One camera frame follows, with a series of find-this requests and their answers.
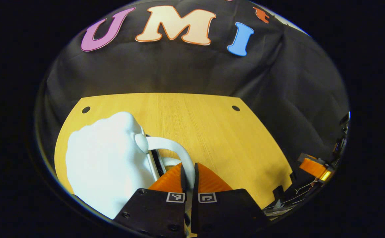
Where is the light blue suitcase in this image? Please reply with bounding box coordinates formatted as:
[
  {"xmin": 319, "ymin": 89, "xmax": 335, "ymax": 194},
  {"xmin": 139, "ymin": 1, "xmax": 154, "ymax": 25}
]
[{"xmin": 65, "ymin": 111, "xmax": 196, "ymax": 219}]

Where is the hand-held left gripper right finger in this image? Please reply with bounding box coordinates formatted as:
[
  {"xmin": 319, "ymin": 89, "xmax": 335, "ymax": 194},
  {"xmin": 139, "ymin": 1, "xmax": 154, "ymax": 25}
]
[{"xmin": 191, "ymin": 162, "xmax": 270, "ymax": 238}]

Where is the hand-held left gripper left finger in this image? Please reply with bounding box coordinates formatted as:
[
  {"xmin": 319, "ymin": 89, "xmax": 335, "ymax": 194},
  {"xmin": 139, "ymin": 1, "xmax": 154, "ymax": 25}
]
[{"xmin": 113, "ymin": 162, "xmax": 188, "ymax": 238}]

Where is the black backdrop cloth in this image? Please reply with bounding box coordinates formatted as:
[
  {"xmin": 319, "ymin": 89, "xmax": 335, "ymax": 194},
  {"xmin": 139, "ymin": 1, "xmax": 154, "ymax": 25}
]
[{"xmin": 35, "ymin": 0, "xmax": 350, "ymax": 172}]

